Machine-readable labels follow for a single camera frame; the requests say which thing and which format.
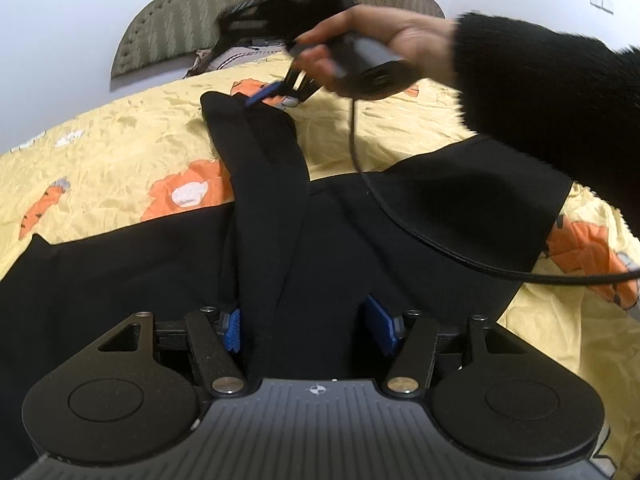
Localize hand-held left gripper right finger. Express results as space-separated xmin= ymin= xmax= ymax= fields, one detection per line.
xmin=364 ymin=294 xmax=494 ymax=397

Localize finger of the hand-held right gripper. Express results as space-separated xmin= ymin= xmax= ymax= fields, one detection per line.
xmin=244 ymin=81 xmax=287 ymax=109
xmin=284 ymin=66 xmax=319 ymax=102

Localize olive padded headboard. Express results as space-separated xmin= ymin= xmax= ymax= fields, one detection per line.
xmin=110 ymin=0 xmax=446 ymax=81

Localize person's right hand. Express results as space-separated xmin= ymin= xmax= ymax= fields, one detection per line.
xmin=294 ymin=4 xmax=458 ymax=99

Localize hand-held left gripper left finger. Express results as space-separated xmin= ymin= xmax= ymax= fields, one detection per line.
xmin=97 ymin=306 xmax=247 ymax=397

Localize yellow flower printed blanket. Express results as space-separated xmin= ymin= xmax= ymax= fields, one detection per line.
xmin=0 ymin=66 xmax=640 ymax=480

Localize person's right forearm black sleeve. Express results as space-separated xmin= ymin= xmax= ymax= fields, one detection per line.
xmin=451 ymin=11 xmax=640 ymax=222

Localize black pants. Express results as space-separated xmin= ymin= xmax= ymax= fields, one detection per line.
xmin=0 ymin=91 xmax=574 ymax=461

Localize printed pillow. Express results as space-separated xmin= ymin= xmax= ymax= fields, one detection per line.
xmin=184 ymin=37 xmax=297 ymax=80

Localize black cable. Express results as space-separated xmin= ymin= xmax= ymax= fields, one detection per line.
xmin=348 ymin=96 xmax=640 ymax=286

